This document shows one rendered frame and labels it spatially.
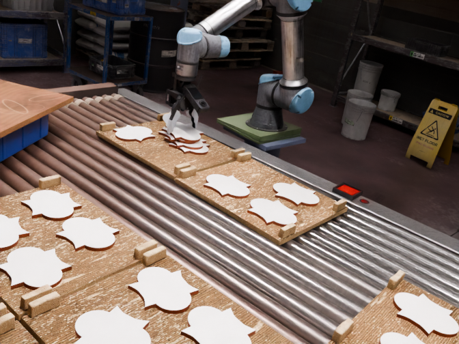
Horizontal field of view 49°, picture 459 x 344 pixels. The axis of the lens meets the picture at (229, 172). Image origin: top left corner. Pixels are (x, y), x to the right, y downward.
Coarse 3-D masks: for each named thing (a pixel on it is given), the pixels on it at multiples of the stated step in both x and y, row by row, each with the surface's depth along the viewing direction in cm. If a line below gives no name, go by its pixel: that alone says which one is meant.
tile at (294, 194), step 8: (280, 184) 158; (288, 184) 159; (296, 184) 160; (280, 192) 152; (288, 192) 153; (296, 192) 154; (304, 192) 155; (312, 192) 156; (288, 200) 150; (296, 200) 150; (304, 200) 150; (312, 200) 151
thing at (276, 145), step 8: (224, 128) 225; (240, 136) 218; (248, 144) 223; (256, 144) 212; (264, 144) 211; (272, 144) 212; (280, 144) 214; (288, 144) 218; (296, 144) 223; (272, 152) 222
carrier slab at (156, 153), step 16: (160, 128) 188; (112, 144) 171; (128, 144) 170; (144, 144) 172; (160, 144) 174; (208, 144) 182; (144, 160) 161; (160, 160) 162; (176, 160) 164; (192, 160) 166; (208, 160) 168; (224, 160) 170; (176, 176) 154
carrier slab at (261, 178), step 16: (192, 176) 155; (240, 176) 161; (256, 176) 163; (272, 176) 165; (192, 192) 148; (208, 192) 147; (256, 192) 152; (272, 192) 154; (224, 208) 140; (240, 208) 141; (304, 208) 148; (320, 208) 150; (256, 224) 135; (272, 224) 136; (304, 224) 139; (320, 224) 143; (272, 240) 131; (288, 240) 132
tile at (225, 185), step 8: (208, 176) 155; (216, 176) 155; (224, 176) 156; (232, 176) 158; (208, 184) 149; (216, 184) 150; (224, 184) 151; (232, 184) 152; (240, 184) 153; (248, 184) 154; (224, 192) 146; (232, 192) 147; (240, 192) 148; (248, 192) 149
